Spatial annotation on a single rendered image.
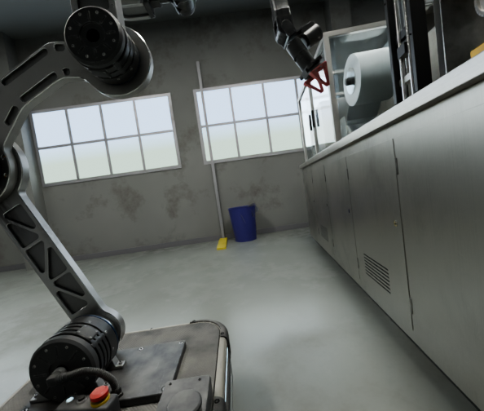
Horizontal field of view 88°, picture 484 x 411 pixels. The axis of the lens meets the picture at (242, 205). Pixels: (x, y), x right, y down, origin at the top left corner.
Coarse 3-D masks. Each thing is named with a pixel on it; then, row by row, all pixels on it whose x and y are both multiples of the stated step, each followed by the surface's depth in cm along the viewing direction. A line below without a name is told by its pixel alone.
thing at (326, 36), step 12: (372, 24) 151; (384, 24) 150; (324, 36) 154; (324, 48) 155; (300, 96) 254; (300, 108) 270; (312, 108) 213; (336, 108) 156; (300, 120) 273; (312, 120) 209; (336, 120) 157; (336, 132) 157
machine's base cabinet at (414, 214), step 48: (480, 96) 50; (384, 144) 90; (432, 144) 65; (480, 144) 51; (336, 192) 159; (384, 192) 95; (432, 192) 68; (480, 192) 53; (336, 240) 175; (384, 240) 100; (432, 240) 70; (480, 240) 54; (384, 288) 106; (432, 288) 73; (480, 288) 56; (432, 336) 77; (480, 336) 58; (480, 384) 60
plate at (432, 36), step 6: (432, 36) 140; (432, 42) 141; (432, 48) 141; (432, 54) 142; (432, 60) 143; (432, 66) 143; (438, 66) 138; (432, 72) 144; (438, 72) 139; (432, 78) 144
